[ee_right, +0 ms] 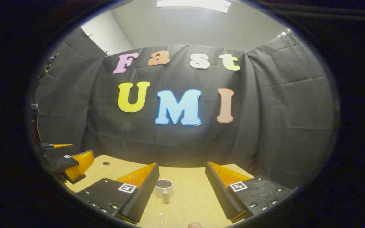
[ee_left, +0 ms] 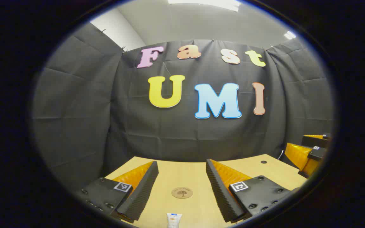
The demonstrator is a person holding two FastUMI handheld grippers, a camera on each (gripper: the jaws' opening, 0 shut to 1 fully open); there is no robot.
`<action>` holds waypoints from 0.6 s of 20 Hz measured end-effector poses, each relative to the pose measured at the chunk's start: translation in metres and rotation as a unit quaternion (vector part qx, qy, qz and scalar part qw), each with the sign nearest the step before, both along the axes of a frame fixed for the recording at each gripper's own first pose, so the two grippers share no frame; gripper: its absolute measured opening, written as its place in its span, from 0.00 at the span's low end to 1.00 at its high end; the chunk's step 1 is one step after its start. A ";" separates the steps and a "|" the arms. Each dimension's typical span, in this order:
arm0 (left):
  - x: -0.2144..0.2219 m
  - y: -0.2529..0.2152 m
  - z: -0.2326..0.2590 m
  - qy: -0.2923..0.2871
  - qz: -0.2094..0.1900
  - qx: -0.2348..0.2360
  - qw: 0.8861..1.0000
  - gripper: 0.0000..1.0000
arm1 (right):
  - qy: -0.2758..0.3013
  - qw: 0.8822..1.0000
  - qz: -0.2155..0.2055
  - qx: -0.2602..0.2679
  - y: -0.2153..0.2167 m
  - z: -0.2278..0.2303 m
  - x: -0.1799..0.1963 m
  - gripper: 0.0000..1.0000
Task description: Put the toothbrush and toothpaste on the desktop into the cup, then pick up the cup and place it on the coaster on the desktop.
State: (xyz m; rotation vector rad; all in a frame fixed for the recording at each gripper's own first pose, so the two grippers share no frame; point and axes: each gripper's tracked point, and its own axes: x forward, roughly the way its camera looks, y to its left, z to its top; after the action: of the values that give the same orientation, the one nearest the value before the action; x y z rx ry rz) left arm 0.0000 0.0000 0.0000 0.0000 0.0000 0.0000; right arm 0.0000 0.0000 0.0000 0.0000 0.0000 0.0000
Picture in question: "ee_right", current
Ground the light wooden desktop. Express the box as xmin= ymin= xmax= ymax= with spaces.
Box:
xmin=65 ymin=155 xmax=255 ymax=228

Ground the white cup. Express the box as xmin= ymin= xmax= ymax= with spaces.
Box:
xmin=155 ymin=179 xmax=174 ymax=204

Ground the ceiling light panel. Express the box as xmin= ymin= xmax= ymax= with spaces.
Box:
xmin=157 ymin=0 xmax=232 ymax=13

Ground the black backdrop cloth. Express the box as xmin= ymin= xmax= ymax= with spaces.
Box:
xmin=35 ymin=28 xmax=334 ymax=190

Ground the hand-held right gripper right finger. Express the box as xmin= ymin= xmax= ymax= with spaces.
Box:
xmin=205 ymin=161 xmax=294 ymax=223

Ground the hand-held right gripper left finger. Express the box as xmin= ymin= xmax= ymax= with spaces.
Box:
xmin=75 ymin=163 xmax=160 ymax=224

